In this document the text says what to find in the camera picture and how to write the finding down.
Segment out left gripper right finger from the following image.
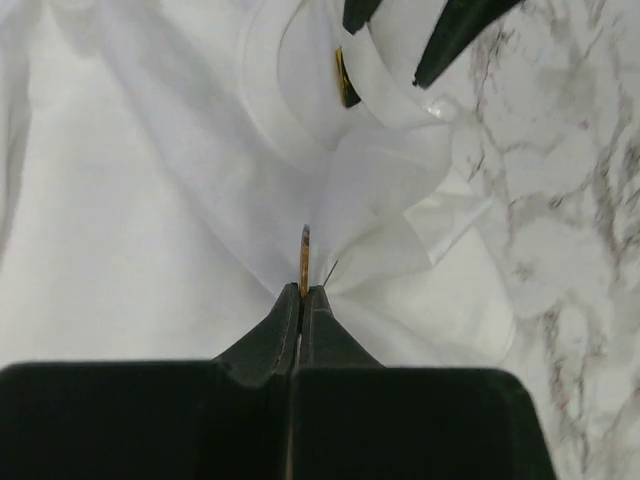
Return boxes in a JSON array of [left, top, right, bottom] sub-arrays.
[[292, 287, 556, 479]]

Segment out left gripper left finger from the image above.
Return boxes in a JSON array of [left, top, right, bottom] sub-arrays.
[[1, 284, 300, 479]]

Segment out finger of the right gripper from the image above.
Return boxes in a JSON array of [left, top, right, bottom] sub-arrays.
[[412, 0, 519, 90], [342, 0, 382, 34]]

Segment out white printed t-shirt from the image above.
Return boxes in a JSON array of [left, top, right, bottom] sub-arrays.
[[1, 1, 514, 365]]

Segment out black yellow garment label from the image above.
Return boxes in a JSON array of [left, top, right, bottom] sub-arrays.
[[335, 48, 361, 109]]

